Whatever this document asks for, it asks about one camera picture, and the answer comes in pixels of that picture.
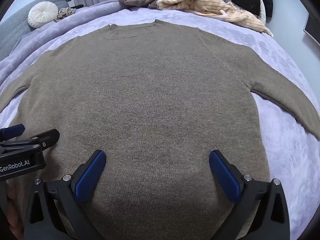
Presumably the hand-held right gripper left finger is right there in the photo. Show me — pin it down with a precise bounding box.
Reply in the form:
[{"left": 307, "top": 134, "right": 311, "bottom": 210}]
[{"left": 24, "top": 149, "right": 107, "bottom": 240}]

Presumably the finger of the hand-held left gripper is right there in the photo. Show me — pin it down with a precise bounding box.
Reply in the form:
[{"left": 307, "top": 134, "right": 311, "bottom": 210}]
[
  {"left": 0, "top": 128, "right": 61, "bottom": 153},
  {"left": 0, "top": 124, "right": 26, "bottom": 142}
]

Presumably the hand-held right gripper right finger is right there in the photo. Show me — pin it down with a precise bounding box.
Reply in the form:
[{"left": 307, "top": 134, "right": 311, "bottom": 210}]
[{"left": 209, "top": 150, "right": 298, "bottom": 240}]

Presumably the olive brown knit sweater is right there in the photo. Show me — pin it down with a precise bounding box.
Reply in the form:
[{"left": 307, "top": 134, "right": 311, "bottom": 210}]
[{"left": 0, "top": 19, "right": 320, "bottom": 240}]

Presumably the lavender floral blanket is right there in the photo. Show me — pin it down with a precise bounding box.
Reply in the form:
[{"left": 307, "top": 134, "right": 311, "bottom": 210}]
[{"left": 0, "top": 0, "right": 320, "bottom": 240}]

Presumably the grey quilted headboard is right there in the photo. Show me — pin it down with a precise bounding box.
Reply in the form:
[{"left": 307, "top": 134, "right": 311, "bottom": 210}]
[{"left": 0, "top": 0, "right": 70, "bottom": 60}]

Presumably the round white pleated pillow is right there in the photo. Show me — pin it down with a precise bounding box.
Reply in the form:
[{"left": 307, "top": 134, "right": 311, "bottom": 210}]
[{"left": 27, "top": 1, "right": 59, "bottom": 29}]

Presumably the leopard print cloth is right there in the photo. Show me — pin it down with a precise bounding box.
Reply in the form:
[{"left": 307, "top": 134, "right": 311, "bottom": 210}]
[{"left": 55, "top": 7, "right": 77, "bottom": 22}]

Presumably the small black object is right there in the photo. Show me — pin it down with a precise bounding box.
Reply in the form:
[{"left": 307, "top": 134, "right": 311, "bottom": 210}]
[{"left": 65, "top": 0, "right": 84, "bottom": 10}]

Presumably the grey brown fuzzy garment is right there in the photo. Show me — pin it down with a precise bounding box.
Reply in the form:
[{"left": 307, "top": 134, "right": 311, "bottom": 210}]
[{"left": 119, "top": 0, "right": 190, "bottom": 10}]

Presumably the white puffer jacket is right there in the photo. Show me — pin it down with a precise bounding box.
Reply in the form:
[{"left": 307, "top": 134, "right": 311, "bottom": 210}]
[{"left": 232, "top": 0, "right": 268, "bottom": 25}]

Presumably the cream striped garment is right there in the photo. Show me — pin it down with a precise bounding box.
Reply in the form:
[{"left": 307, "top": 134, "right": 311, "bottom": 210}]
[{"left": 156, "top": 0, "right": 274, "bottom": 37}]

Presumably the dark panel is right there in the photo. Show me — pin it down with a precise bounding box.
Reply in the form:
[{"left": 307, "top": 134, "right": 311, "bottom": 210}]
[{"left": 303, "top": 12, "right": 320, "bottom": 43}]

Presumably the black glitter bag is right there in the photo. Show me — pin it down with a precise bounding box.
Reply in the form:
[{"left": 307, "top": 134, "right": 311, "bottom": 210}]
[{"left": 231, "top": 0, "right": 262, "bottom": 16}]

